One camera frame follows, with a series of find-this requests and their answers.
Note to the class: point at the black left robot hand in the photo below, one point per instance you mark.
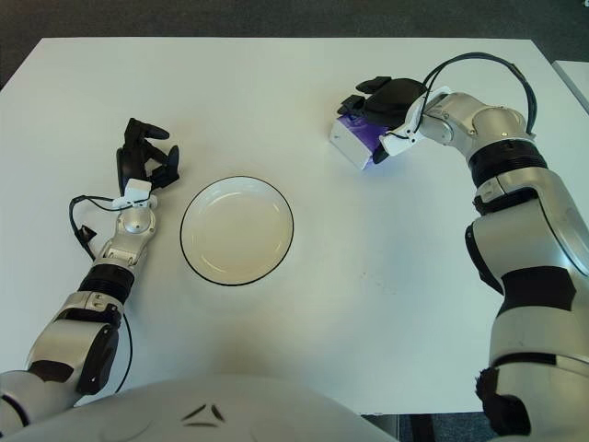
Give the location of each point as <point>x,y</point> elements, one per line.
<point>131,161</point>

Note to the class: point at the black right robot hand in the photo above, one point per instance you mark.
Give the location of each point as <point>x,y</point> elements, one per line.
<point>396,99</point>

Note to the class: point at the purple tissue paper pack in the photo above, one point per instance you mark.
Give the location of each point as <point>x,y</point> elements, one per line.
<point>349,143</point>

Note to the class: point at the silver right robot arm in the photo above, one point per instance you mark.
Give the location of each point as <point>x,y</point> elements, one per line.
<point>488,124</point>

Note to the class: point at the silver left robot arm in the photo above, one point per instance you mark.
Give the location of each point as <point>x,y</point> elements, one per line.
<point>135,225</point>

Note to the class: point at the white plate with black rim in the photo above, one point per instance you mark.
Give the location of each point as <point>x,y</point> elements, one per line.
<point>237,230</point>

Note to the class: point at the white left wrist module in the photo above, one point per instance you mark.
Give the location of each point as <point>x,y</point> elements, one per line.
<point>137,189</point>

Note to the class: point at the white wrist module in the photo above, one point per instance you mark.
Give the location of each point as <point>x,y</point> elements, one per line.
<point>398,145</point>
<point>137,189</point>

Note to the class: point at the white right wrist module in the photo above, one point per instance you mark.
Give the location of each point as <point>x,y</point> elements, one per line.
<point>398,145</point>

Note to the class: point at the white side table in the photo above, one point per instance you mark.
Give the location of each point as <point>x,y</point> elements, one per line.
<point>577,76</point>

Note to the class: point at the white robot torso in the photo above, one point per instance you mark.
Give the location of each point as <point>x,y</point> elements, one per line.
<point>276,410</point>

